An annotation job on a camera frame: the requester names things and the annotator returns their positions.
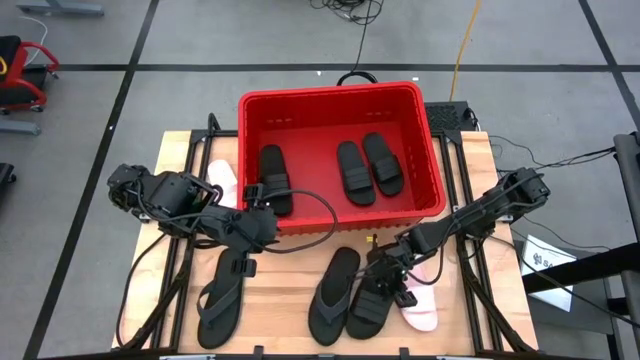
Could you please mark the red rolling cart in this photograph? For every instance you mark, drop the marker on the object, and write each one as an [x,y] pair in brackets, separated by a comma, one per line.
[17,75]

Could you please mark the red plastic bin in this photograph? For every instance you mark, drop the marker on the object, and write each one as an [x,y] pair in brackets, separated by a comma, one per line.
[320,125]

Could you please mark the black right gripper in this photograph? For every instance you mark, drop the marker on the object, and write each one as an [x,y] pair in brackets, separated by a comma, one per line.
[392,262]

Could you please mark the black perforated box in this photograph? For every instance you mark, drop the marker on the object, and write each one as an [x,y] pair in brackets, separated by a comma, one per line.
[445,117]

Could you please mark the black flip-flop sandal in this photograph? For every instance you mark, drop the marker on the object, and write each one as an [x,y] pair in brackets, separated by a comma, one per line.
[220,325]
[335,280]

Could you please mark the black desk frame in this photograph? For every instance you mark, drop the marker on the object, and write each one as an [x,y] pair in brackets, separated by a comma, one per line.
[600,262]

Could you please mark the small yellow tag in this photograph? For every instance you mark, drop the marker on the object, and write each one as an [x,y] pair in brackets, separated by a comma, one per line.
[371,239]

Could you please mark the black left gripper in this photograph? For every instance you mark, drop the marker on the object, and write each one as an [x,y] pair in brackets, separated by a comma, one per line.
[250,227]

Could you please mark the black slide sandal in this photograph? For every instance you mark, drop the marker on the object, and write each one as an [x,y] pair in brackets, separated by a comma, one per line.
[355,172]
[272,160]
[367,320]
[382,160]

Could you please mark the pale pink slide sandal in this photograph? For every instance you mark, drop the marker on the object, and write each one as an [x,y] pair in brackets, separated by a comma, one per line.
[422,315]
[225,175]

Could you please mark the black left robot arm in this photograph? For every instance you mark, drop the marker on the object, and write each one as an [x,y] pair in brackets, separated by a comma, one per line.
[170,192]

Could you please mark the black aluminium table frame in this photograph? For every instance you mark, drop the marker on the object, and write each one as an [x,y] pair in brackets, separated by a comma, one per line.
[200,134]

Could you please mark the white printed paper sheet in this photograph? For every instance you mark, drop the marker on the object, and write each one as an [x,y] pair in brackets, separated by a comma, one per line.
[542,255]

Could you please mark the grey metal post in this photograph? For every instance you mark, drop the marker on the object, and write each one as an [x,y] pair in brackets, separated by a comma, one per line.
[627,175]

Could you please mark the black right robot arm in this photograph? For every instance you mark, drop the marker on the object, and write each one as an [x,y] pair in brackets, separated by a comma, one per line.
[475,215]

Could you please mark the grey metal beam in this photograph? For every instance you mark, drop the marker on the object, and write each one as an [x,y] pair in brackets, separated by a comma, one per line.
[20,126]
[60,8]

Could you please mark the black chair caster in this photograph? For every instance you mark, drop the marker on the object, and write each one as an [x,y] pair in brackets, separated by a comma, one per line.
[5,175]

